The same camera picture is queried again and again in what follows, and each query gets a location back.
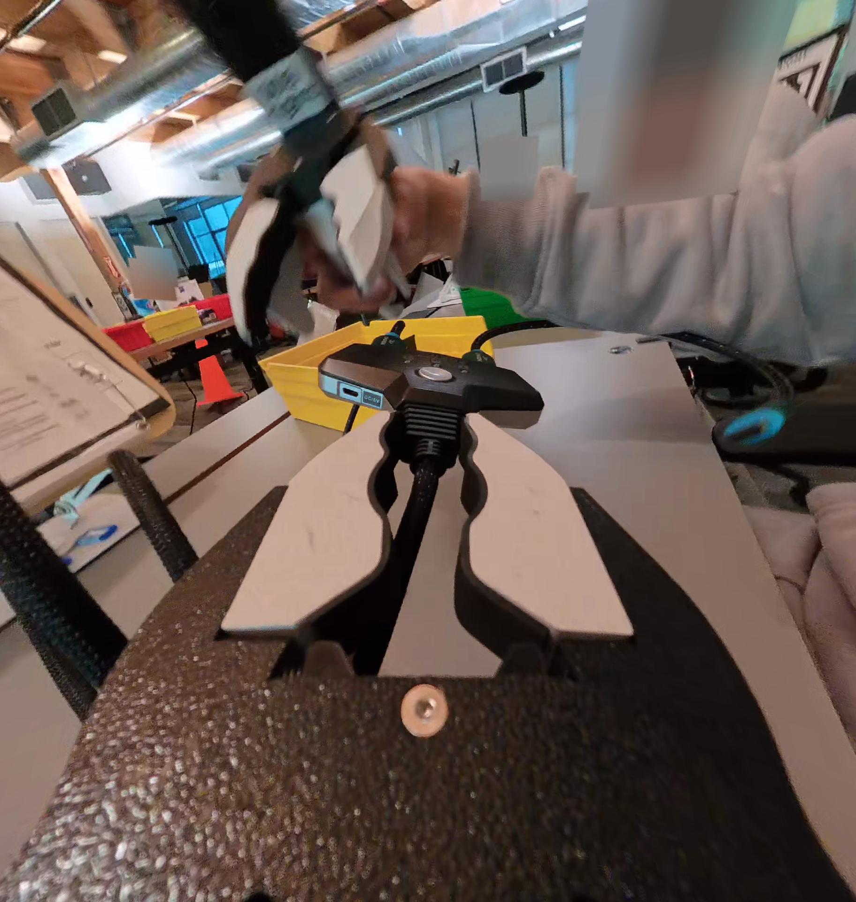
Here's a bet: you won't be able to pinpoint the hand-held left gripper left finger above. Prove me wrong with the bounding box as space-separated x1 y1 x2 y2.
218 414 401 644

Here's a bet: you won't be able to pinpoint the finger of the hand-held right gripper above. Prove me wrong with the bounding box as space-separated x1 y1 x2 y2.
301 144 402 297
224 197 310 348

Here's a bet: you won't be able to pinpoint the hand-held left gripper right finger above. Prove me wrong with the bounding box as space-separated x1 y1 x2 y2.
455 412 638 642

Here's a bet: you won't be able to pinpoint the black looped hub cable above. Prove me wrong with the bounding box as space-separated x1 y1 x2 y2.
350 451 446 676

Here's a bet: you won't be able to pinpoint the black switch hub box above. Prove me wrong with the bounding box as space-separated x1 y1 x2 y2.
317 340 546 462

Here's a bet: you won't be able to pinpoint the person's right forearm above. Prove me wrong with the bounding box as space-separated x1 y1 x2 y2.
456 85 856 369

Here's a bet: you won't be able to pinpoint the person's right hand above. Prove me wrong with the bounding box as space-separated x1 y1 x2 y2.
307 165 472 319

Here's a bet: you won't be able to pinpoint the small yellow plastic bin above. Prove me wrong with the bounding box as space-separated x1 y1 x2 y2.
142 306 203 344

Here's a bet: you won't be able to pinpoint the wooden background table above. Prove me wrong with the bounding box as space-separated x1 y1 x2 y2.
128 317 270 396

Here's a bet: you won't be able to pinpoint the orange traffic cone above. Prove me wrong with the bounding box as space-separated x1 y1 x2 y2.
194 340 247 408

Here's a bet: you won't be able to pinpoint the green plastic bin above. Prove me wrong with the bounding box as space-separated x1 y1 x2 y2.
459 285 531 331

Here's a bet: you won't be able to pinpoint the wooden clipboard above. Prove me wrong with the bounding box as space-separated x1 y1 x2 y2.
0 236 177 498

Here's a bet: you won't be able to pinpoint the white vent grille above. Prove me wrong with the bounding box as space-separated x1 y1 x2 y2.
479 48 529 94

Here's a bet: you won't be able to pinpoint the black floor lamp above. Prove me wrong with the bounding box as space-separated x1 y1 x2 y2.
501 69 546 142

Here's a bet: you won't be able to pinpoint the printed paper sheets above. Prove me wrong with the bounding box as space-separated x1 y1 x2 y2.
0 243 168 487

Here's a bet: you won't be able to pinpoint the white card with blue marks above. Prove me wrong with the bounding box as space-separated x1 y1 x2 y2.
19 486 126 586

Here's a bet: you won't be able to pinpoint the black textured document stand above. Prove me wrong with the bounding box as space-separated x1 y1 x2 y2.
0 451 200 720

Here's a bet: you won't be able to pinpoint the black chair with cyan mark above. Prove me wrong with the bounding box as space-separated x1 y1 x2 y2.
713 366 856 508

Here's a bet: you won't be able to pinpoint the silver ventilation duct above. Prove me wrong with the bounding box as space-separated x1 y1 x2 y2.
12 0 587 177

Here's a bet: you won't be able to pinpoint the black cable bundle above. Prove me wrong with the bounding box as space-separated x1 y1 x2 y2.
667 331 795 404

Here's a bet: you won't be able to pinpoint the black and white wall poster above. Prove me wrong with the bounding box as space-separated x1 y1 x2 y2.
779 28 851 114

